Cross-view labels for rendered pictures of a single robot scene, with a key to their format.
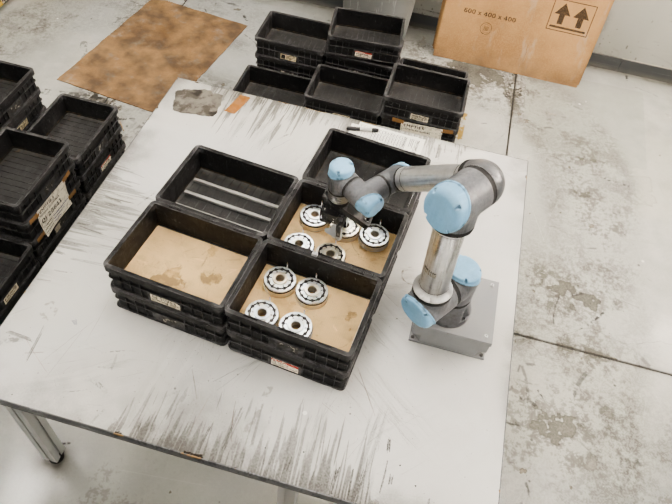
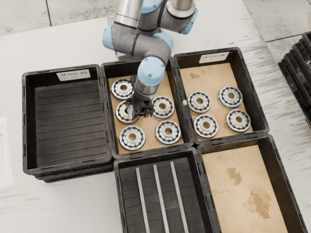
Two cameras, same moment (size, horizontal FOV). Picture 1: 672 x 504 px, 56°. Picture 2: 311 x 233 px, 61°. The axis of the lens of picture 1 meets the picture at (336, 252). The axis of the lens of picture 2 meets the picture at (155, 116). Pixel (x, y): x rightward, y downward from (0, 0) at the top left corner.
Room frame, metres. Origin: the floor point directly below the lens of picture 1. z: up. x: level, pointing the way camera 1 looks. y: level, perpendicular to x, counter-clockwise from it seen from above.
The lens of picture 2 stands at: (1.57, 0.39, 1.85)
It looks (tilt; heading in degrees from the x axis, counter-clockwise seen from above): 67 degrees down; 236
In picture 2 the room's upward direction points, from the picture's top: 10 degrees clockwise
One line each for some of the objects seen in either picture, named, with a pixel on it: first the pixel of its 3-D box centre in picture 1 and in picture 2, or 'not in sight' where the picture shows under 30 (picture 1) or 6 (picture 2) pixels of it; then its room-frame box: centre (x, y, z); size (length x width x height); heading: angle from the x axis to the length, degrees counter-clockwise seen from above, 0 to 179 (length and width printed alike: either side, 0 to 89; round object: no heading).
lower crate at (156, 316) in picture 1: (190, 283); not in sight; (1.17, 0.46, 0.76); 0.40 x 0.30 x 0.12; 76
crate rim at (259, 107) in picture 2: (305, 296); (218, 92); (1.07, 0.07, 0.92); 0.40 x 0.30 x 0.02; 76
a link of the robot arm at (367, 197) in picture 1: (367, 195); (153, 50); (1.31, -0.07, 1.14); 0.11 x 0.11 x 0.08; 48
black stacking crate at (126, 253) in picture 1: (187, 263); (244, 195); (1.17, 0.46, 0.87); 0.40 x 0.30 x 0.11; 76
